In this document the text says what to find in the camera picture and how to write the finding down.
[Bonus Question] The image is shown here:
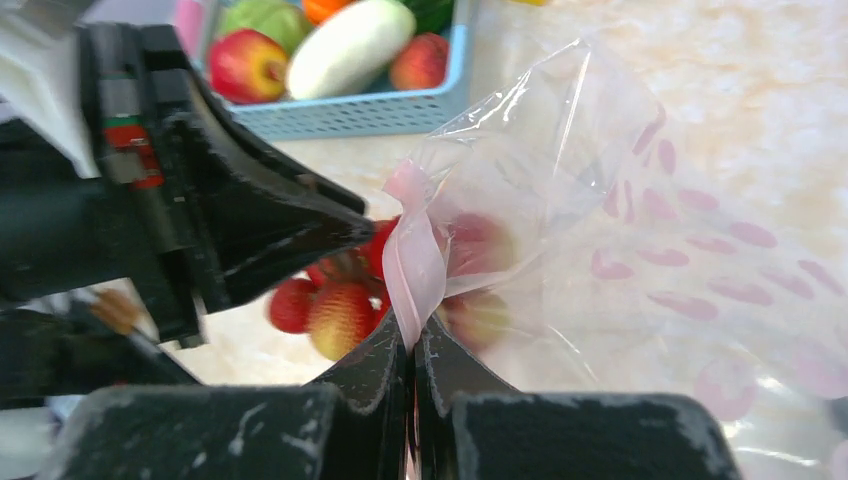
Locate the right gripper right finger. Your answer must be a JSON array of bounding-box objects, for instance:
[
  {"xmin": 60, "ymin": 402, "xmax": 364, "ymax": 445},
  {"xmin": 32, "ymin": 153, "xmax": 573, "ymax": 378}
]
[{"xmin": 411, "ymin": 316, "xmax": 519, "ymax": 479}]

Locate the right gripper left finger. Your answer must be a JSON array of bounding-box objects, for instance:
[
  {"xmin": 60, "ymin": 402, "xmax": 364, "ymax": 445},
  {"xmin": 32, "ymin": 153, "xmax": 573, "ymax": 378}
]
[{"xmin": 311, "ymin": 312, "xmax": 408, "ymax": 479}]

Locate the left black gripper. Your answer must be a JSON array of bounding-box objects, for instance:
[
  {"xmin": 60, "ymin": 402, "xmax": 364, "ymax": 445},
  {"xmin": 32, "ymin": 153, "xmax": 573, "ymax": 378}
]
[{"xmin": 1, "ymin": 23, "xmax": 373, "ymax": 348}]

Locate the red cherry bunch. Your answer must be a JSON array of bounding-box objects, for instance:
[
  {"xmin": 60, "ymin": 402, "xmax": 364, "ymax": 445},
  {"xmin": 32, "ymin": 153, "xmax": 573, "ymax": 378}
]
[{"xmin": 267, "ymin": 213, "xmax": 516, "ymax": 361}]

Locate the clear pink-dotted zip bag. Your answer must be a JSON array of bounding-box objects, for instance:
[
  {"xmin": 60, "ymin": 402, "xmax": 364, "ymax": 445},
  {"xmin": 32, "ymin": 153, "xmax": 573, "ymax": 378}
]
[{"xmin": 383, "ymin": 39, "xmax": 847, "ymax": 479}]

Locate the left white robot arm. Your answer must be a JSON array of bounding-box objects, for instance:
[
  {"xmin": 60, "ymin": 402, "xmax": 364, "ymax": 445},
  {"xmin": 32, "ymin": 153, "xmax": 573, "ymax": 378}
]
[{"xmin": 1, "ymin": 24, "xmax": 404, "ymax": 479}]

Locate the red yellow apple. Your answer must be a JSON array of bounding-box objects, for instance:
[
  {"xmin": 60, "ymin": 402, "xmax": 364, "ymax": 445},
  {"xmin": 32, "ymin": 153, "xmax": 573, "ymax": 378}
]
[{"xmin": 207, "ymin": 29, "xmax": 289, "ymax": 105}]

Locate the light blue plastic basket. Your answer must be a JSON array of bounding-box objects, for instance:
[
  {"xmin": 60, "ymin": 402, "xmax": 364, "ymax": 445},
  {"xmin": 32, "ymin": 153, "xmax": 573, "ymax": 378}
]
[{"xmin": 194, "ymin": 1, "xmax": 473, "ymax": 142}]

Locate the white radish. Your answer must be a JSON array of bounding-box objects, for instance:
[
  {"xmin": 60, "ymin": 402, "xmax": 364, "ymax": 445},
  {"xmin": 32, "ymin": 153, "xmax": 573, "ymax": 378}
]
[{"xmin": 286, "ymin": 0, "xmax": 416, "ymax": 101}]

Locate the green apple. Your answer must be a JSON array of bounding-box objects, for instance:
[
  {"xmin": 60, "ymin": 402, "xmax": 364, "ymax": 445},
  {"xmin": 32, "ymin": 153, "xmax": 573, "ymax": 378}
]
[{"xmin": 218, "ymin": 0, "xmax": 313, "ymax": 55}]

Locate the pink cylindrical bottle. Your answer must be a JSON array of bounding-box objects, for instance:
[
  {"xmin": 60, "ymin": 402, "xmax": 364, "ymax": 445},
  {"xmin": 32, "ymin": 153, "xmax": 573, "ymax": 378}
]
[{"xmin": 172, "ymin": 0, "xmax": 205, "ymax": 56}]

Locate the orange pumpkin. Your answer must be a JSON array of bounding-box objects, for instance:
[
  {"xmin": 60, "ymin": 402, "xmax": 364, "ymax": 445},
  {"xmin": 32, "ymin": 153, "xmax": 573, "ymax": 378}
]
[{"xmin": 301, "ymin": 0, "xmax": 353, "ymax": 25}]

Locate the red peach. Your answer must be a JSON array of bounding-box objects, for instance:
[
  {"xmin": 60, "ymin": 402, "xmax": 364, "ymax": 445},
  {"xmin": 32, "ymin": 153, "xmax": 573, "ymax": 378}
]
[{"xmin": 389, "ymin": 33, "xmax": 450, "ymax": 91}]

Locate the green leafy vegetable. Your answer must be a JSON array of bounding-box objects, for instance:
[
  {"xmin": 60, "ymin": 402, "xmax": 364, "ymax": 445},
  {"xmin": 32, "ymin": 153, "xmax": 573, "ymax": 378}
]
[{"xmin": 401, "ymin": 0, "xmax": 454, "ymax": 34}]

